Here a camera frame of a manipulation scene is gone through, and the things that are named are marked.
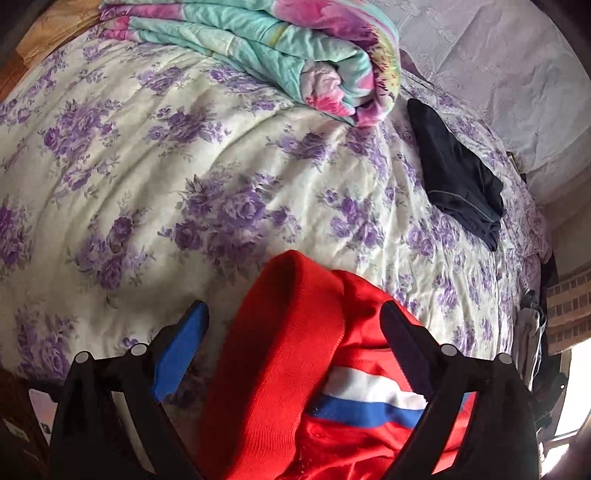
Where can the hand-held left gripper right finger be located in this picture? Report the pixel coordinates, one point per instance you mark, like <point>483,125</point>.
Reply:
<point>402,344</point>

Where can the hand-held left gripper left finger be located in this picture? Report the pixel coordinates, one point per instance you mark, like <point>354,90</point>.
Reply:
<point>182,355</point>

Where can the red pants with striped band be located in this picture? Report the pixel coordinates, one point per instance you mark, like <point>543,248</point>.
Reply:
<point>277,346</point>

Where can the folded black pants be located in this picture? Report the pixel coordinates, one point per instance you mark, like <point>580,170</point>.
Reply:
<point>452,175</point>

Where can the pale grey fleece garment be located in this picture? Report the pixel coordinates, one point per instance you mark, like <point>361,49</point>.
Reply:
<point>526,332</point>

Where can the purple floral bedspread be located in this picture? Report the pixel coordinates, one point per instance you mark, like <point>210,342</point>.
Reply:
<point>184,161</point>

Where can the white lace cloth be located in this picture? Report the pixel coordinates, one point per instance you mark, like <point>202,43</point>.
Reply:
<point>498,69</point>

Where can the folded teal pink floral quilt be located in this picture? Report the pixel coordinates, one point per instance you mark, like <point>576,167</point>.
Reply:
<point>277,41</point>

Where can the orange cloth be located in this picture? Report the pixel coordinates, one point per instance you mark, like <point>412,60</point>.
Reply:
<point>55,23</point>

